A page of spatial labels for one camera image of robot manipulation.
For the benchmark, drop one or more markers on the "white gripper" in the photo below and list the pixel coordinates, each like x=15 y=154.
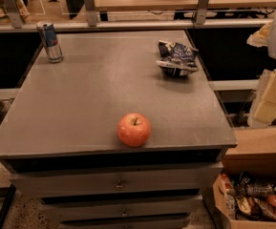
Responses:
x=262 y=110

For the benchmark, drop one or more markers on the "blue chip bag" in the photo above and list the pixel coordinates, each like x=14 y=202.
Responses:
x=176 y=59

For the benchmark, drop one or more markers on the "red apple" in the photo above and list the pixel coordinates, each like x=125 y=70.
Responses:
x=133 y=130

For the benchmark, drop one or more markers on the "cardboard box of snacks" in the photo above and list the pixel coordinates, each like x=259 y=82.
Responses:
x=255 y=154

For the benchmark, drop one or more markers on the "orange snack in box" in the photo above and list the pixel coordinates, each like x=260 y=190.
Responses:
x=271 y=199

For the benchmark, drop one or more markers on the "top drawer metal knob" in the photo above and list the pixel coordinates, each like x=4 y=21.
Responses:
x=119 y=186

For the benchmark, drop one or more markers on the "drawer metal knob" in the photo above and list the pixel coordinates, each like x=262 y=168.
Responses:
x=119 y=186
x=124 y=213

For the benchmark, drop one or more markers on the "grey drawer cabinet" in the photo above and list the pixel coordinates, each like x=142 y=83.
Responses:
x=59 y=138

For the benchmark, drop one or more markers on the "blue silver energy drink can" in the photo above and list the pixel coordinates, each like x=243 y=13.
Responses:
x=50 y=41

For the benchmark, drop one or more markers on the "grey metal railing post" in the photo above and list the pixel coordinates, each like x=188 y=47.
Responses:
x=13 y=13
x=201 y=12
x=91 y=12

